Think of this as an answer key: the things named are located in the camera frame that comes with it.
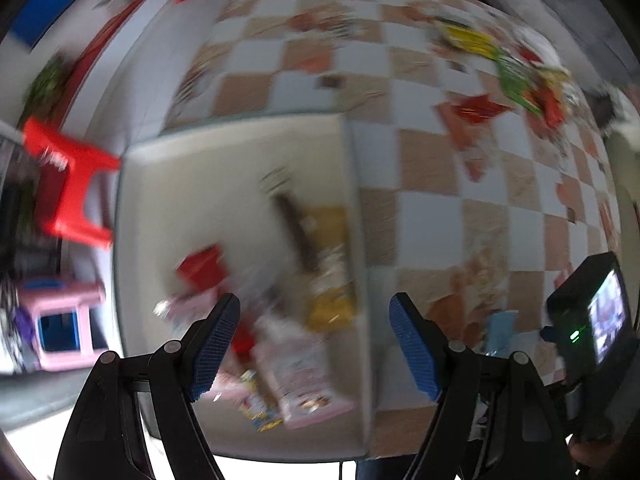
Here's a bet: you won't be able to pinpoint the blue panel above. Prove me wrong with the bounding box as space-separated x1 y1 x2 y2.
10 0 126 51

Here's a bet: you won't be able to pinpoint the orange red snack packet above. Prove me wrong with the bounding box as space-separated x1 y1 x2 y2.
527 87 568 128

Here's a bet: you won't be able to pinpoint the green leafy plant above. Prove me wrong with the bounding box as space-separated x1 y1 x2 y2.
25 55 71 111

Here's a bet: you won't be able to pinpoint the pink plastic stool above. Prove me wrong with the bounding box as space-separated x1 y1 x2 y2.
17 280 108 372

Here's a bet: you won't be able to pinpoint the pink foil snack packet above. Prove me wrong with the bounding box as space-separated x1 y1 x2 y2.
155 290 221 322

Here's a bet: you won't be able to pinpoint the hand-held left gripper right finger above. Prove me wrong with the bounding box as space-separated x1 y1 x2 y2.
389 292 576 480

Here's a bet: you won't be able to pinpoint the brown snack bar packet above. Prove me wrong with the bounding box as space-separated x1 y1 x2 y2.
260 167 321 273

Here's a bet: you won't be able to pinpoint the white rectangular tray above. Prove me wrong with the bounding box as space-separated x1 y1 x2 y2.
111 112 376 461

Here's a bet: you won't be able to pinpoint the red plastic stool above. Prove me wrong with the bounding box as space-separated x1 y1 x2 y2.
21 116 123 252

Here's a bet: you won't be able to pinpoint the small yellow snack packet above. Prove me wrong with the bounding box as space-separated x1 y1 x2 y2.
237 370 283 433

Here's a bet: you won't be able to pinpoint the purple and silver bag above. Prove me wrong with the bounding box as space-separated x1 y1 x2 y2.
7 305 37 368

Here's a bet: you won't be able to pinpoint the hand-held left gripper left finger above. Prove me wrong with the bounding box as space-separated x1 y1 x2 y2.
52 292 242 480

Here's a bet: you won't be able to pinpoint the green snack packet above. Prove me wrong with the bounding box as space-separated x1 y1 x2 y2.
495 55 543 116

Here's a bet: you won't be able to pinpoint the gold snack packet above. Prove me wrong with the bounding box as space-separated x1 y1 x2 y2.
300 205 361 333

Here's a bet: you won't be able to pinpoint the large pink snack packet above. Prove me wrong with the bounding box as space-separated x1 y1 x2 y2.
255 330 353 428

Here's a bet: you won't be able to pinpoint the small red snack packet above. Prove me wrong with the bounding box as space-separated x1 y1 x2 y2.
230 320 258 367

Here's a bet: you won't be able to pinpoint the light blue snack packet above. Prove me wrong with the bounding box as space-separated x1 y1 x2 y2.
482 310 521 358

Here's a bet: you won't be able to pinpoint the person's blue trousers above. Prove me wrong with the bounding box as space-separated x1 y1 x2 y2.
355 455 416 480

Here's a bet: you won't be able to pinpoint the checkered tablecloth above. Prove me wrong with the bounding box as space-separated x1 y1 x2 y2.
165 0 631 461

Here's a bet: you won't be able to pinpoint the shiny red snack packet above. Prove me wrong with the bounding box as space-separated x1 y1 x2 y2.
437 94 513 123

